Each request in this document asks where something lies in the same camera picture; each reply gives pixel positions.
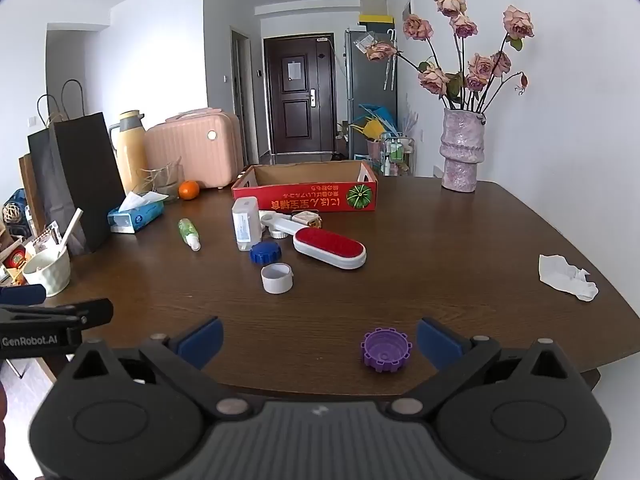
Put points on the glass pitcher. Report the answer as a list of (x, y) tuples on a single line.
[(160, 180)]

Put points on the white stick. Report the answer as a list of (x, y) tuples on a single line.
[(72, 227)]

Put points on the white umbrella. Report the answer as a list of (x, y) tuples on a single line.
[(391, 60)]

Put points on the crumpled white tissue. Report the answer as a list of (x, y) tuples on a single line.
[(565, 275)]

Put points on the blue notched cap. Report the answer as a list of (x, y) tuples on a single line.
[(266, 254)]

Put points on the white ribbed cup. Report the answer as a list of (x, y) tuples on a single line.
[(47, 275)]

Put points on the purple ceramic vase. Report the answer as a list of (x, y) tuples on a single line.
[(462, 155)]

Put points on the small white round lid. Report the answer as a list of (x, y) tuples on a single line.
[(277, 234)]

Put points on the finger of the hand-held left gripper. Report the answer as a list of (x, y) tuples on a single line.
[(22, 294), (75, 314)]

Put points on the dried pink roses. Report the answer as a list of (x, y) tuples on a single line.
[(432, 79)]

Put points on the yellow thermos jug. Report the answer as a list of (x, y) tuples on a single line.
[(131, 155)]

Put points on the brown paper bag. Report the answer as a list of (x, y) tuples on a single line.
[(29, 185)]

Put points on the white rectangular plastic container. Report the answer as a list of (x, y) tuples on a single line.
[(247, 225)]

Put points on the yellow tote bag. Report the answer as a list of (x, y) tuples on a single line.
[(372, 128)]

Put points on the wicker ball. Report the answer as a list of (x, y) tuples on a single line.
[(12, 212)]

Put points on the orange fruit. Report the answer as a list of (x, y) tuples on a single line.
[(189, 190)]

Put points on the yellow black box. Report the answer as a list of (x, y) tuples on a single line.
[(375, 19)]

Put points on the grey refrigerator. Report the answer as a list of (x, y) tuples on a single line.
[(360, 85)]

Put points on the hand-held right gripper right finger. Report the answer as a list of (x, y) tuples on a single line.
[(436, 342)]

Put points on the grey paper bag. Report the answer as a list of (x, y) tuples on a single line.
[(42, 170)]

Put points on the blue tissue box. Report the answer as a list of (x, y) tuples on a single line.
[(140, 216)]

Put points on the pink suitcase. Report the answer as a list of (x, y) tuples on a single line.
[(195, 155)]

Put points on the yellow white charger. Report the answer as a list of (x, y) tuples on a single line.
[(306, 219)]

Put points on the red cardboard box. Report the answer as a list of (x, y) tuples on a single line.
[(300, 202)]

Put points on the white red lint brush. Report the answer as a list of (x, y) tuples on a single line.
[(330, 247)]

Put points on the purple notched cap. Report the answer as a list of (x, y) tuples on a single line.
[(385, 351)]

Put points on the glass inner door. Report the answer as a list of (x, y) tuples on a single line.
[(240, 100)]

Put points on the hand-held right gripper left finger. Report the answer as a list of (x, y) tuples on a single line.
[(202, 341)]

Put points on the metal rolling cart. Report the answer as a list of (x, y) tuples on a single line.
[(397, 152)]

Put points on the green spray bottle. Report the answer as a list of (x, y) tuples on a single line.
[(186, 230)]

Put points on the black paper bag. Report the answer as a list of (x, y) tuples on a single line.
[(85, 175)]

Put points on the wall picture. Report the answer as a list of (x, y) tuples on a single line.
[(408, 7)]

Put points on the pink bin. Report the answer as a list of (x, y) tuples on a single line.
[(374, 150)]

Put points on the dark brown entrance door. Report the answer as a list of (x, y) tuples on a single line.
[(300, 120)]

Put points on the red jar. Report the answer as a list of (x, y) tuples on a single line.
[(14, 260)]

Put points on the white round cap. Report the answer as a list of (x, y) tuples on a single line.
[(276, 284)]

